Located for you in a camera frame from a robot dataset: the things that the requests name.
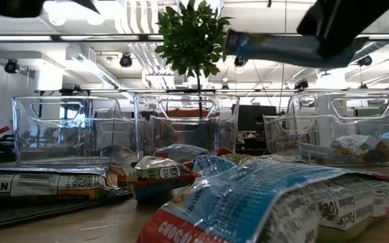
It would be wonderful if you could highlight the clear plastic bin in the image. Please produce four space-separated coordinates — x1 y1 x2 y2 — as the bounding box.
263 90 389 168
11 96 138 167
133 93 240 159

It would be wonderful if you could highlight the long pendant ceiling light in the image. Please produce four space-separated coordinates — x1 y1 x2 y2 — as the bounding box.
0 33 389 43
34 88 389 95

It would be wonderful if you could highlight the black computer monitor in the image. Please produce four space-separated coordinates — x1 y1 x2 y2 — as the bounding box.
237 105 278 133

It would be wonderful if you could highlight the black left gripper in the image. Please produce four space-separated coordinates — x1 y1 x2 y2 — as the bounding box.
0 0 101 19

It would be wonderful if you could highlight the green potted plant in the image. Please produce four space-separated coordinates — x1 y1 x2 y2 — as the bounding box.
154 0 232 119

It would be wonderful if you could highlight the blue orange Chewy granola bar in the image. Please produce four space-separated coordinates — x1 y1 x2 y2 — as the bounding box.
226 29 359 69
363 140 389 163
331 134 381 157

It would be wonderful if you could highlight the white rectangular ceiling duct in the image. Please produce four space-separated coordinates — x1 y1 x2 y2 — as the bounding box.
64 43 122 90

